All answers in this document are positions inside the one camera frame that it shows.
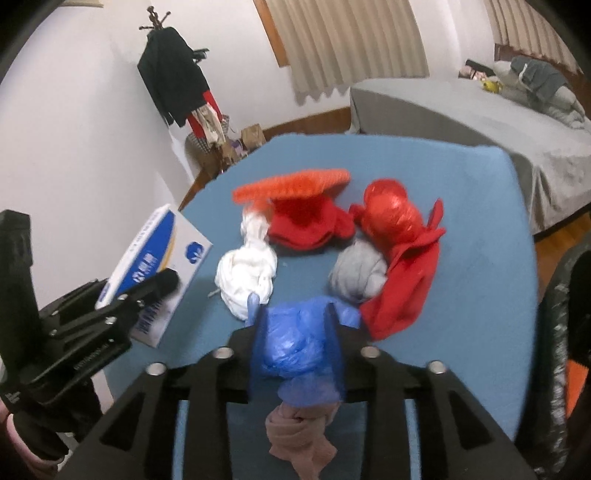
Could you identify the light grey blanket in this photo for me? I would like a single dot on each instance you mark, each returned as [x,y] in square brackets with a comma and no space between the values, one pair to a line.
[565,110]

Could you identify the narrow beige curtain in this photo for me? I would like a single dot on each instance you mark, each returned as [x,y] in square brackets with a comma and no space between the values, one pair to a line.
[526,23]

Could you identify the orange knitted cloth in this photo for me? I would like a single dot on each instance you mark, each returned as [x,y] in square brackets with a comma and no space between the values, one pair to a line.
[295,184]

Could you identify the checkered basket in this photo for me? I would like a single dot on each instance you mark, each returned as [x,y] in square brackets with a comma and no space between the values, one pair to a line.
[198,152]

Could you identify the brown paper bag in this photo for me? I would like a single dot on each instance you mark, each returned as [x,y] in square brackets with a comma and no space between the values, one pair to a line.
[253,137]

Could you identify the shiny red plastic bag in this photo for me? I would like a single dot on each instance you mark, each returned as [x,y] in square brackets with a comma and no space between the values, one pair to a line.
[388,212]

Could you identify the red garment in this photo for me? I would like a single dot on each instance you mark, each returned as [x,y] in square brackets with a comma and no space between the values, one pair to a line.
[210,99]

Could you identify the pink and black item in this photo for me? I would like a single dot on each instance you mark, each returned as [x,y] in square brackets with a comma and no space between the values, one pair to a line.
[473,68]

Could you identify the white and blue tissue box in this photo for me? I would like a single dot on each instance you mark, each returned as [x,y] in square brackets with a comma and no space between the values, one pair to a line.
[152,240]

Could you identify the brown stocking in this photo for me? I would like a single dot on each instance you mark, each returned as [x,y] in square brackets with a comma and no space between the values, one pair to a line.
[300,434]

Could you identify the wide beige curtain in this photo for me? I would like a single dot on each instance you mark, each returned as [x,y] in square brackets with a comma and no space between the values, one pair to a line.
[346,41]

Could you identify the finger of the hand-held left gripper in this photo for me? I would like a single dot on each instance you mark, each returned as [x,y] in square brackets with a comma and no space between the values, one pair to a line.
[157,284]

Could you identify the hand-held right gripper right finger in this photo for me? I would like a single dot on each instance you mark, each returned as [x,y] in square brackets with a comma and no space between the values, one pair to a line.
[358,357]

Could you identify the blue plastic bag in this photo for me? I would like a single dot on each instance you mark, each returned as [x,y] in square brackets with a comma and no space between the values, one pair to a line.
[291,341]

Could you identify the blue table mat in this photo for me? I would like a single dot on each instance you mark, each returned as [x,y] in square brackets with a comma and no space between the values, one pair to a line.
[461,194]

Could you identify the bed with grey sheet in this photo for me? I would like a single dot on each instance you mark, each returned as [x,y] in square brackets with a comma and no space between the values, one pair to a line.
[461,115]

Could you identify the white cloth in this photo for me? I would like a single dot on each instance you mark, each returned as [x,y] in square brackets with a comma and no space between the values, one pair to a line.
[244,272]

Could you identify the patterned scarf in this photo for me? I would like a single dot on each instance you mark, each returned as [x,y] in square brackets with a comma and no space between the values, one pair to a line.
[212,124]

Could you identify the dark grey clothes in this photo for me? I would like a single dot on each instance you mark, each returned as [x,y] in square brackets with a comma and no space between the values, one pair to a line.
[542,76]

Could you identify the black coat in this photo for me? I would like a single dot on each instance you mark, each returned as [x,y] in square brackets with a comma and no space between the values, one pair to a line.
[171,74]

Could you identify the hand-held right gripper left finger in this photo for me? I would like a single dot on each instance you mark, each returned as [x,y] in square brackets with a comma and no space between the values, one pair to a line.
[238,353]

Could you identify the yellow plush toy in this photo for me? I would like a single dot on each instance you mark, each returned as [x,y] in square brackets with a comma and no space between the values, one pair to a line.
[490,86]

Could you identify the red cloth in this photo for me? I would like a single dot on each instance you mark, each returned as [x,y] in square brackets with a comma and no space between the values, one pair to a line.
[300,226]

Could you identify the wooden window frame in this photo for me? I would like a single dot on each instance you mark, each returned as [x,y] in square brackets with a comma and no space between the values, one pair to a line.
[272,32]

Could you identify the wooden coat rack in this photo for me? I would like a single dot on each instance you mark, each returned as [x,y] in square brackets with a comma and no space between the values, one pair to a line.
[154,18]

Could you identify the black lined trash bin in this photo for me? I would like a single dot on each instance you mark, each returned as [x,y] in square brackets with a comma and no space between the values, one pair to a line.
[554,323]

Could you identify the grey pillow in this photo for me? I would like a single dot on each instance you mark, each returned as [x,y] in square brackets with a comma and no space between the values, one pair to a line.
[505,76]

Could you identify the small purple white bag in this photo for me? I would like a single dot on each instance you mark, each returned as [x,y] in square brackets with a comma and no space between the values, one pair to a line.
[236,146]

